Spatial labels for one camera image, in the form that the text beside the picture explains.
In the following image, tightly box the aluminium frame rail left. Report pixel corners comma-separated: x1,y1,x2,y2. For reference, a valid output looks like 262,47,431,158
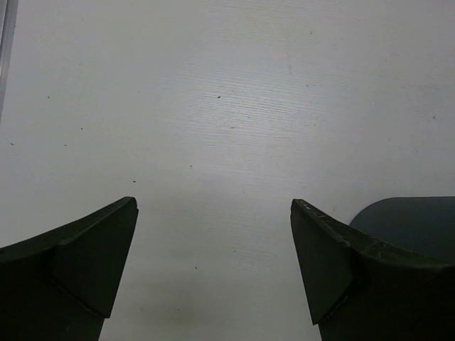
0,0,18,112

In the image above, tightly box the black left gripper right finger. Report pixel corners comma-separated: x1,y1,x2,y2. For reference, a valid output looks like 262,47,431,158
291,199,454,340

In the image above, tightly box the dark grey plastic bin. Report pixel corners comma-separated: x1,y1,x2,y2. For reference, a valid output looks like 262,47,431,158
350,196,454,264

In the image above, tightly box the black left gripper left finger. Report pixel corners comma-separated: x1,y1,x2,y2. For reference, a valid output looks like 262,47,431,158
1,197,139,340

